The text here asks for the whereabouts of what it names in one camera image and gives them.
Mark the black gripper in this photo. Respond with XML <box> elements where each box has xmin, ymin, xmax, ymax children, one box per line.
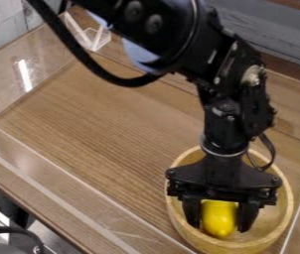
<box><xmin>166</xmin><ymin>135</ymin><xmax>283</xmax><ymax>233</ymax></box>

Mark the yellow lemon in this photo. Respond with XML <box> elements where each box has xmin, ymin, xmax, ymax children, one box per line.
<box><xmin>203</xmin><ymin>199</ymin><xmax>237</xmax><ymax>238</ymax></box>

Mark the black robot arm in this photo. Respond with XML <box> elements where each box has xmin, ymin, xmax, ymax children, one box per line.
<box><xmin>75</xmin><ymin>0</ymin><xmax>282</xmax><ymax>232</ymax></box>

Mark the brown wooden bowl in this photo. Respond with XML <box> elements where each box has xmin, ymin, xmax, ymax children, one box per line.
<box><xmin>165</xmin><ymin>146</ymin><xmax>294</xmax><ymax>254</ymax></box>

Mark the black metal bracket with screw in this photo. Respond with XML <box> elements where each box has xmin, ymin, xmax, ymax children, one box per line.
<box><xmin>22</xmin><ymin>231</ymin><xmax>59</xmax><ymax>254</ymax></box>

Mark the black cable lower left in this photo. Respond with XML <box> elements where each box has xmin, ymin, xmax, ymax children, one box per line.
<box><xmin>0</xmin><ymin>225</ymin><xmax>46</xmax><ymax>254</ymax></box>

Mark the clear acrylic corner bracket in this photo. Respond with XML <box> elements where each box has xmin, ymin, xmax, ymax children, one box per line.
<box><xmin>63</xmin><ymin>12</ymin><xmax>112</xmax><ymax>52</ymax></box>

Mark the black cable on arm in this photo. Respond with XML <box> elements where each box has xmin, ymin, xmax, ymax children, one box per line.
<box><xmin>26</xmin><ymin>0</ymin><xmax>195</xmax><ymax>88</ymax></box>

